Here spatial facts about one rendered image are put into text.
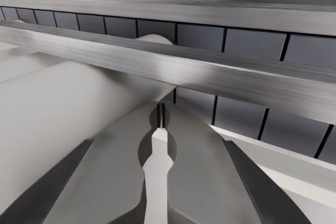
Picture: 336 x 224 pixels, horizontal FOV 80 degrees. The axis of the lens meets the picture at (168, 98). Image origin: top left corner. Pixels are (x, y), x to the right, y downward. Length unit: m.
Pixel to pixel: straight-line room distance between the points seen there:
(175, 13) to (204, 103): 0.08
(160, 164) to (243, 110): 0.21
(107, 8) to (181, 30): 0.08
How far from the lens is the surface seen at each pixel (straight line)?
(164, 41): 0.16
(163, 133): 0.17
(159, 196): 0.41
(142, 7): 0.18
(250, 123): 0.17
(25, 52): 0.21
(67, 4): 0.25
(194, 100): 0.18
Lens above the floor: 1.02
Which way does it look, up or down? 49 degrees down
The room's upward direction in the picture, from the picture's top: 130 degrees counter-clockwise
